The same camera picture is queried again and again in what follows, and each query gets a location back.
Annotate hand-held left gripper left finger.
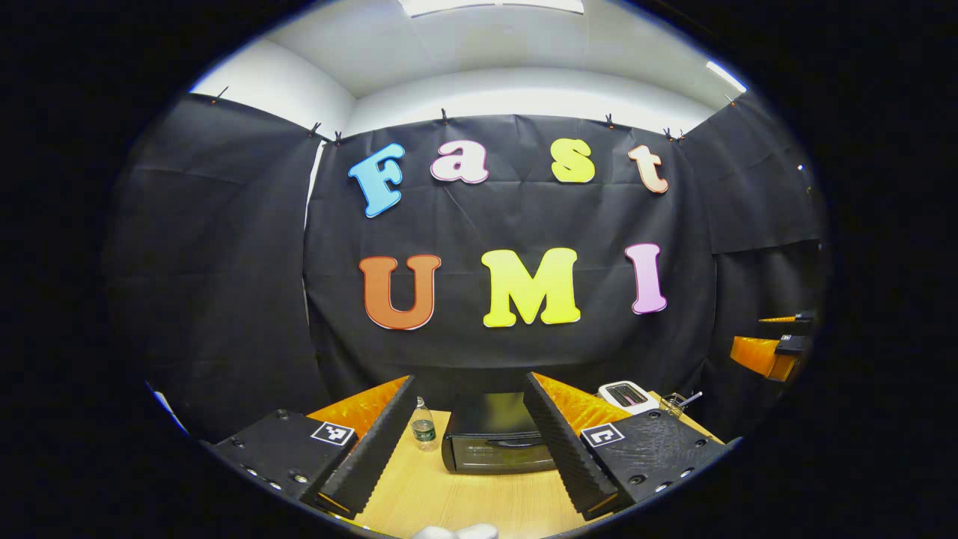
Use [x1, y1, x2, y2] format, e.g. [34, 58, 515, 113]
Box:
[198, 374, 418, 520]

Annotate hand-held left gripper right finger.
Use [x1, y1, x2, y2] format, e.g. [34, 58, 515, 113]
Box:
[522, 371, 742, 522]

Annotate black electric oven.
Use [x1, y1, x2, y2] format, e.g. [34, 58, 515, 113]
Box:
[441, 392, 558, 475]

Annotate small clear water bottle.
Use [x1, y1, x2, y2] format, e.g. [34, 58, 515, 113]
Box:
[411, 397, 439, 452]

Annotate white toaster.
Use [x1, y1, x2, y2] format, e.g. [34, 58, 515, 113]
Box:
[597, 380, 661, 417]

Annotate black backdrop cloth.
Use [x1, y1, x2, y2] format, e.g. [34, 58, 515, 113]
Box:
[101, 90, 830, 442]

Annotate ceiling light panel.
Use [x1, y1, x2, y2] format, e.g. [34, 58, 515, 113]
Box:
[705, 61, 748, 94]
[397, 0, 586, 19]

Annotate row of black cloth clips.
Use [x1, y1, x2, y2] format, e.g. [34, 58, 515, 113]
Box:
[210, 85, 738, 144]

